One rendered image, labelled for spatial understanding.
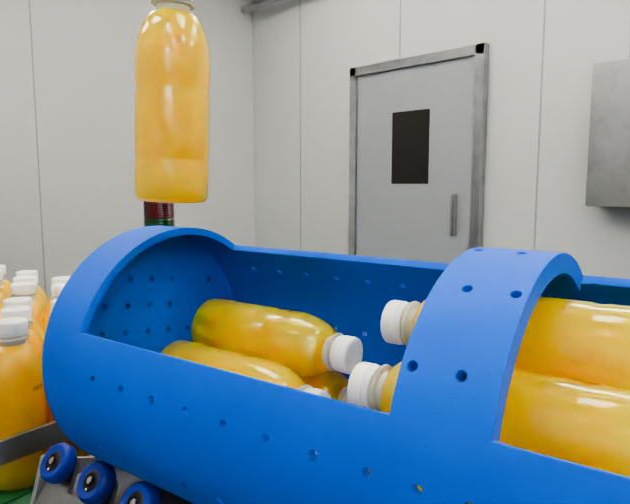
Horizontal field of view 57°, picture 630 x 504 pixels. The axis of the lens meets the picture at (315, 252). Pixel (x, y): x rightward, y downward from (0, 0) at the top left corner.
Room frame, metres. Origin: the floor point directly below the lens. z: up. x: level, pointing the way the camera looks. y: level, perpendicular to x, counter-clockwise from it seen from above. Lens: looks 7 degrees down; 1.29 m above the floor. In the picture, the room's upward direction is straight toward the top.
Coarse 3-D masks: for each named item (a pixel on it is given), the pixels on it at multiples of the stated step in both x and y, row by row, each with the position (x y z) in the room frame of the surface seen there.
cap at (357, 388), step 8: (360, 368) 0.45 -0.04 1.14; (368, 368) 0.45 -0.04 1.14; (376, 368) 0.45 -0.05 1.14; (352, 376) 0.45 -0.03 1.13; (360, 376) 0.44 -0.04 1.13; (368, 376) 0.44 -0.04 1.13; (352, 384) 0.44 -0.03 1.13; (360, 384) 0.44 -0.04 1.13; (368, 384) 0.44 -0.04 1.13; (352, 392) 0.44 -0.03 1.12; (360, 392) 0.44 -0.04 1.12; (352, 400) 0.44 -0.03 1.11; (360, 400) 0.44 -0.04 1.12
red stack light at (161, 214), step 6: (144, 204) 1.22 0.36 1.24; (150, 204) 1.21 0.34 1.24; (156, 204) 1.21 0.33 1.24; (162, 204) 1.21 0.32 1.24; (168, 204) 1.22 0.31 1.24; (144, 210) 1.22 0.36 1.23; (150, 210) 1.21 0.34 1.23; (156, 210) 1.21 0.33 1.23; (162, 210) 1.21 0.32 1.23; (168, 210) 1.22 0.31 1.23; (144, 216) 1.22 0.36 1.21; (150, 216) 1.21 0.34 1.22; (156, 216) 1.21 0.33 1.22; (162, 216) 1.21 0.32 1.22; (168, 216) 1.22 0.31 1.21; (174, 216) 1.24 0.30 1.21
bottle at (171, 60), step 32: (160, 0) 0.57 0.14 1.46; (160, 32) 0.56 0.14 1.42; (192, 32) 0.57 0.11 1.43; (160, 64) 0.55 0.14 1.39; (192, 64) 0.56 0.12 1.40; (160, 96) 0.55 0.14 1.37; (192, 96) 0.56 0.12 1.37; (160, 128) 0.56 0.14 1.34; (192, 128) 0.57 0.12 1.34; (160, 160) 0.56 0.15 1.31; (192, 160) 0.57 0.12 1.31; (160, 192) 0.56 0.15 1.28; (192, 192) 0.57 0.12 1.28
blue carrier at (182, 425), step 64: (128, 256) 0.60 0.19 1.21; (192, 256) 0.74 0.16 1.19; (256, 256) 0.71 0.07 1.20; (320, 256) 0.64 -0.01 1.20; (512, 256) 0.42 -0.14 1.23; (64, 320) 0.57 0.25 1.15; (128, 320) 0.66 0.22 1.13; (192, 320) 0.74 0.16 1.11; (448, 320) 0.37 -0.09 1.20; (512, 320) 0.35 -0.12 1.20; (64, 384) 0.55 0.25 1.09; (128, 384) 0.49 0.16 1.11; (192, 384) 0.45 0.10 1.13; (256, 384) 0.41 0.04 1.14; (448, 384) 0.34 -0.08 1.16; (128, 448) 0.51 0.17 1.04; (192, 448) 0.45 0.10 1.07; (256, 448) 0.40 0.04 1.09; (320, 448) 0.37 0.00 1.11; (384, 448) 0.34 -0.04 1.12; (448, 448) 0.32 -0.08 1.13; (512, 448) 0.30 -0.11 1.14
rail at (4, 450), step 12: (24, 432) 0.69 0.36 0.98; (36, 432) 0.69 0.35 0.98; (48, 432) 0.71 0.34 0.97; (60, 432) 0.72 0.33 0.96; (0, 444) 0.66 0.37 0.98; (12, 444) 0.67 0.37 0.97; (24, 444) 0.68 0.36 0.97; (36, 444) 0.69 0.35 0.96; (48, 444) 0.71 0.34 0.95; (0, 456) 0.66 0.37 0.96; (12, 456) 0.67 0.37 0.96; (24, 456) 0.68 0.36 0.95
